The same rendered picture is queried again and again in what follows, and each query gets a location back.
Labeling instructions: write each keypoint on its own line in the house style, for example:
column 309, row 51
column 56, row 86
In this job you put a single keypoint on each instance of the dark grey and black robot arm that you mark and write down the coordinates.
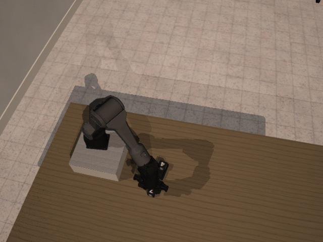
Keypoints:
column 111, row 116

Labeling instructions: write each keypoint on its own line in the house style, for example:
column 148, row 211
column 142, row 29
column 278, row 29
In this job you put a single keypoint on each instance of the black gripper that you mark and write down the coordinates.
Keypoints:
column 157, row 186

